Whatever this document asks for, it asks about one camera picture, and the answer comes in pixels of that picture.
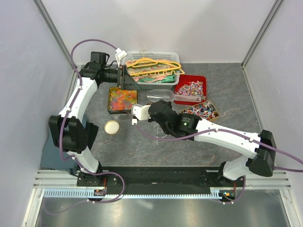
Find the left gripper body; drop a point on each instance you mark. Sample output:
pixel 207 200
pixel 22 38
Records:
pixel 120 74

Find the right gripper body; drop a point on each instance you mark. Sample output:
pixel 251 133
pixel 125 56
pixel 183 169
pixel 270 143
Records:
pixel 169 104

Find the clear plastic scoop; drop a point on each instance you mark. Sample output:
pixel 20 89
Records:
pixel 166 95

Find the gold gummy candy tin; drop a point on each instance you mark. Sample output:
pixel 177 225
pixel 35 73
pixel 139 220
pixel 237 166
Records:
pixel 121 101

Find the gold lollipop tin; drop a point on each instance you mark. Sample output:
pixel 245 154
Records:
pixel 205 110

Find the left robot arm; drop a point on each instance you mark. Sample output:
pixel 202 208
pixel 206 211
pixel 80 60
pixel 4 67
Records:
pixel 73 137

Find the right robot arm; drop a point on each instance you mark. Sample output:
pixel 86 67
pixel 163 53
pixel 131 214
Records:
pixel 256 149

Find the clear glass bowl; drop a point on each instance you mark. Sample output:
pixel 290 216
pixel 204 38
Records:
pixel 157 131

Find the yellow clothes hanger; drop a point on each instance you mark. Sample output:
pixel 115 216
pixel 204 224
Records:
pixel 147 62

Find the pink clothes hanger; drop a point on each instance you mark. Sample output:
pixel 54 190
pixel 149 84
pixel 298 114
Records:
pixel 159 70

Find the green cloth in basket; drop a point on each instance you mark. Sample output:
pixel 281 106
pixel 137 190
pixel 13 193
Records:
pixel 161 79

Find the red candy tray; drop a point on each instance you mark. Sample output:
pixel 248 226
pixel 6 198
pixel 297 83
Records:
pixel 192 85

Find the white round lid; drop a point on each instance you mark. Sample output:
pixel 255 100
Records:
pixel 111 127

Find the blue folded cloth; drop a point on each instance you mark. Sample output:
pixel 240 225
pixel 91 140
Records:
pixel 51 159

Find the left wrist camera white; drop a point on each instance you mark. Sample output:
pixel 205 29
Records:
pixel 120 54

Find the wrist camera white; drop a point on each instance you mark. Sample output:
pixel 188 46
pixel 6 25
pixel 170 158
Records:
pixel 120 54
pixel 140 113

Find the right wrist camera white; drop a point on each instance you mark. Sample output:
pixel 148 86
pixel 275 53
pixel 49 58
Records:
pixel 140 113

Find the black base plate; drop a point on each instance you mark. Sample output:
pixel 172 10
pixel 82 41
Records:
pixel 159 179

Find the grey cable duct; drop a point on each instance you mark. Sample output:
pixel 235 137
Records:
pixel 106 194

